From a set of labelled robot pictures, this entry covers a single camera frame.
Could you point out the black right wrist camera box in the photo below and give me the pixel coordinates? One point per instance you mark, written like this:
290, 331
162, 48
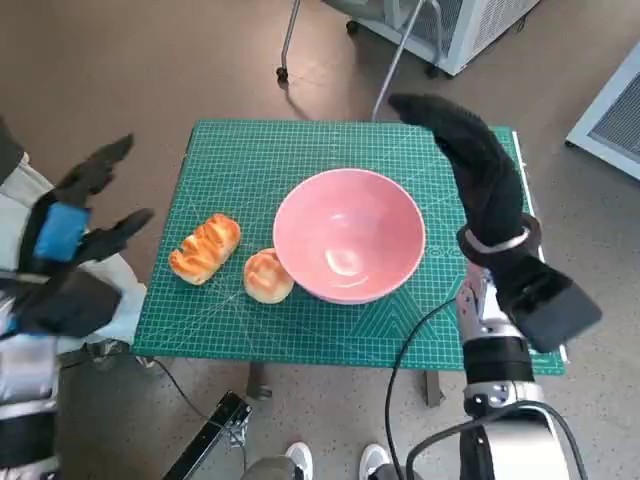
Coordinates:
550, 305

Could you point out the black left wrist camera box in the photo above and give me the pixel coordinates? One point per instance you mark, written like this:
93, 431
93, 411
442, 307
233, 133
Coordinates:
65, 305

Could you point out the white unit with grille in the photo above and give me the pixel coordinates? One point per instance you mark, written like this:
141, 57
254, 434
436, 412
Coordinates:
615, 115

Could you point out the green cutting mat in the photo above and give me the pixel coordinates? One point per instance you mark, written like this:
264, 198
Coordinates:
300, 335

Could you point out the black metal frame bar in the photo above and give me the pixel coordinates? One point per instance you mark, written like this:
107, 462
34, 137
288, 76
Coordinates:
210, 435

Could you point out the grey metal table leg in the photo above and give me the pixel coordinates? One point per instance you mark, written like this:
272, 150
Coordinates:
433, 387
259, 382

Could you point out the person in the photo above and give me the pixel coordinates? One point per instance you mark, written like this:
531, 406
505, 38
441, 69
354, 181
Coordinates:
125, 300

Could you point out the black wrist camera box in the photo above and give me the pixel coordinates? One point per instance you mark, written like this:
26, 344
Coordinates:
550, 305
65, 305

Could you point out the pink bowl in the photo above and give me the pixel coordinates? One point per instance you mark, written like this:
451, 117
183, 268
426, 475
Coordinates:
350, 235

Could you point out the white vented cabinet on casters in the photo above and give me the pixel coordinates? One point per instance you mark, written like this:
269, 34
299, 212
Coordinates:
475, 30

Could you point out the round toy bread bun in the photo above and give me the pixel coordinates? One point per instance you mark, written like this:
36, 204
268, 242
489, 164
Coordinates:
265, 277

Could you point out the long toy bread loaf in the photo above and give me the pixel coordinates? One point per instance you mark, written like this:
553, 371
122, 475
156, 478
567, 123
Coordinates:
205, 250

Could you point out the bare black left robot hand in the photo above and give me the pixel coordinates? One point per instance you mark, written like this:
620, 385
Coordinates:
60, 230

